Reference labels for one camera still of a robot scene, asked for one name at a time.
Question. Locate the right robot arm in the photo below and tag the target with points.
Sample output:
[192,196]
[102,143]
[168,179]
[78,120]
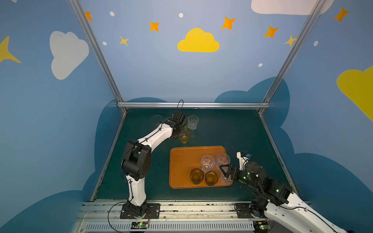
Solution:
[275,201]

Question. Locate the left controller board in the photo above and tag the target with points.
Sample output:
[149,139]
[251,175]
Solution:
[139,226]

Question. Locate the tall clear bluish glass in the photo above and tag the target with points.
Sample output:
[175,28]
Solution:
[156,120]

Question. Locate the right controller board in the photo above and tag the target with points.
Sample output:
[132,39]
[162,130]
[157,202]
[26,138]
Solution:
[261,227]

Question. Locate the aluminium rear frame bar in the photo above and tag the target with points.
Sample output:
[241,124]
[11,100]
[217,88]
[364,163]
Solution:
[192,105]

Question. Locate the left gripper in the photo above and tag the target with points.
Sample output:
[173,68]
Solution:
[180,130]

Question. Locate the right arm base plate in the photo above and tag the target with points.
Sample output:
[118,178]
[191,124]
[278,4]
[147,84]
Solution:
[248,210]

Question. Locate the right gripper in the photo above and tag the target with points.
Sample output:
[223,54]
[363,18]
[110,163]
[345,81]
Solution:
[231,172]

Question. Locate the controller board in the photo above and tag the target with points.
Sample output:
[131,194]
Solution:
[261,227]
[139,226]

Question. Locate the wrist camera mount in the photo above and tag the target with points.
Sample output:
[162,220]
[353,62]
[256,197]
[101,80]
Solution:
[243,157]
[178,117]

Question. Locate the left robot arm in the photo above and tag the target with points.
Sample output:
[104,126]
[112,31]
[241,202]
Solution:
[136,160]

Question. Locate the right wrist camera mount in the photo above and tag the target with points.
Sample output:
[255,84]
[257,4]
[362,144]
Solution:
[243,157]

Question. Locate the orange plastic tray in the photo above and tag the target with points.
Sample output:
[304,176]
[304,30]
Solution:
[184,160]

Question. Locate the aluminium right frame post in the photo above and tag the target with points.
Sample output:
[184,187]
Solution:
[302,36]

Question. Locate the front aluminium rail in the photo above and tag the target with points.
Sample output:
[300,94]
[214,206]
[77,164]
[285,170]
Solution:
[174,217]

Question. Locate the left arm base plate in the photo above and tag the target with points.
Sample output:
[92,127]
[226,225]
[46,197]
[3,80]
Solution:
[147,210]

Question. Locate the dark olive textured cup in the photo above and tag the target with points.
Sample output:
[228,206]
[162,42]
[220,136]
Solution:
[196,176]

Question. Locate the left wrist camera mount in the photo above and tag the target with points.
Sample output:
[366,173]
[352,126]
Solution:
[178,117]

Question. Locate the aluminium left frame post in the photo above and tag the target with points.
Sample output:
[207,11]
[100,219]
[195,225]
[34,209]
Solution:
[84,22]

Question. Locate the clear faceted glass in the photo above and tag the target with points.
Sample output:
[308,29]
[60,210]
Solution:
[207,163]
[192,122]
[222,159]
[225,181]

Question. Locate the aluminium frame post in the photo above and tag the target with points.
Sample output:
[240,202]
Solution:
[84,22]
[302,36]

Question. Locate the short yellow glass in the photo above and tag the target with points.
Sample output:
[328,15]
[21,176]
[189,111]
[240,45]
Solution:
[185,138]

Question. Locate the clear faceted glass back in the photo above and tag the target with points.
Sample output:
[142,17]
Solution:
[192,122]

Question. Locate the small olive textured cup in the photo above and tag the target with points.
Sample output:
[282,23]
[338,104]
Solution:
[211,178]

